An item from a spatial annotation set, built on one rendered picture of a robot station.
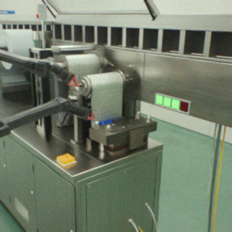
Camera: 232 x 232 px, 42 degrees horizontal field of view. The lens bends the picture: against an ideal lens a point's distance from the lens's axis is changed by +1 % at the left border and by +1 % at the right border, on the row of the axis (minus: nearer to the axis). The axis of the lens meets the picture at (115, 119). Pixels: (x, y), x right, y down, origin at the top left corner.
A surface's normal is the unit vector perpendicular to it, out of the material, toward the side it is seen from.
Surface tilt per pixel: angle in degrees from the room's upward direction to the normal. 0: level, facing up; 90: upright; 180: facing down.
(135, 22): 90
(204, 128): 90
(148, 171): 90
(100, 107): 90
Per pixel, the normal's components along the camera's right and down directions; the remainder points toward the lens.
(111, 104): 0.64, 0.25
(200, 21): -0.77, 0.19
